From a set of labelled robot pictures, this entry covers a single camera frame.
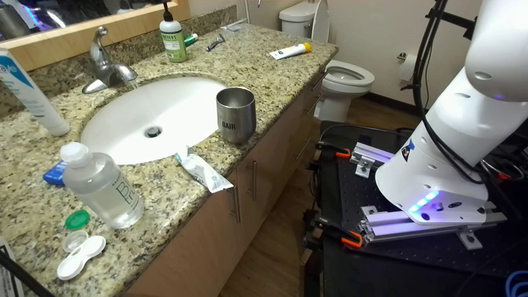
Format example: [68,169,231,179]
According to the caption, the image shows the stainless steel cup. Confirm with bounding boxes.
[215,87,258,146]

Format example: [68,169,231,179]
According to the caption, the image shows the brown vanity cabinet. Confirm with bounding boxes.
[122,52,339,297]

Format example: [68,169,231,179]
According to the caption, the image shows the squeezed white toothpaste tube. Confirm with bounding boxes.
[174,148,236,195]

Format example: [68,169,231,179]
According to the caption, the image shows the black orange clamp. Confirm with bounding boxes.
[314,141,353,164]
[306,217,367,252]

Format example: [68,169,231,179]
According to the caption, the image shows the white tube with yellow cap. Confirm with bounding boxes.
[268,42,314,62]

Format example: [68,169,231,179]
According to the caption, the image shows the dark razor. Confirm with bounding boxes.
[207,34,228,55]

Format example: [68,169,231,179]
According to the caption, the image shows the white oval sink basin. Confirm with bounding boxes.
[80,77,228,167]

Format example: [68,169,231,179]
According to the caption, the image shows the clear plastic wrapper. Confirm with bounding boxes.
[221,17,251,37]

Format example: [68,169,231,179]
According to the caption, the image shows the green pump soap bottle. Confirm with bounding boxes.
[159,0,190,65]

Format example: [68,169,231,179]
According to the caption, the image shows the white toilet paper roll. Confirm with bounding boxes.
[396,52,421,85]

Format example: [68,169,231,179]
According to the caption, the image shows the clear bottle with white cap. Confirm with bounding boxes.
[60,141,147,232]

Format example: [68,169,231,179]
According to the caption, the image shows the black robot table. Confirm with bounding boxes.
[307,123,528,297]

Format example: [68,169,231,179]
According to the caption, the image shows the chrome faucet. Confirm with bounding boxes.
[81,25,141,96]

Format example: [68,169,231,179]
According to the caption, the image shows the green lens case cap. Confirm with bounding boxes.
[63,209,93,232]

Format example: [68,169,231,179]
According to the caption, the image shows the small blue floss box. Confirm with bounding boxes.
[43,159,70,189]

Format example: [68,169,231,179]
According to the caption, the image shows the clear round lens cup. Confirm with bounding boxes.
[61,228,91,255]

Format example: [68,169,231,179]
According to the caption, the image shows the white contact lens case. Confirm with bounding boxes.
[56,235,109,283]

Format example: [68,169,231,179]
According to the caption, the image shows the white tube with blue print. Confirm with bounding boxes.
[0,49,73,139]

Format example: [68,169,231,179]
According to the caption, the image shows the metal cabinet handle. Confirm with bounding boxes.
[248,159,261,204]
[231,184,245,225]

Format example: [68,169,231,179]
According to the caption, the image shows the short aluminium rail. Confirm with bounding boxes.
[349,143,396,181]

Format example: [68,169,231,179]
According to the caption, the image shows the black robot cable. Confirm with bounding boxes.
[411,0,492,187]

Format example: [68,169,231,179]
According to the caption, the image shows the long aluminium rail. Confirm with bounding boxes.
[360,200,509,253]

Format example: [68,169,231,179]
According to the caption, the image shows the wooden mirror frame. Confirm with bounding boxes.
[0,0,192,75]

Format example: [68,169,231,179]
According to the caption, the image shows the black bracket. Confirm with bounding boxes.
[424,7,479,42]

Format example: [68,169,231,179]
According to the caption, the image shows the black strap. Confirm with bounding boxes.
[0,248,56,297]

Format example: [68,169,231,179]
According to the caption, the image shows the blue cable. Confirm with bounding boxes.
[505,270,528,297]

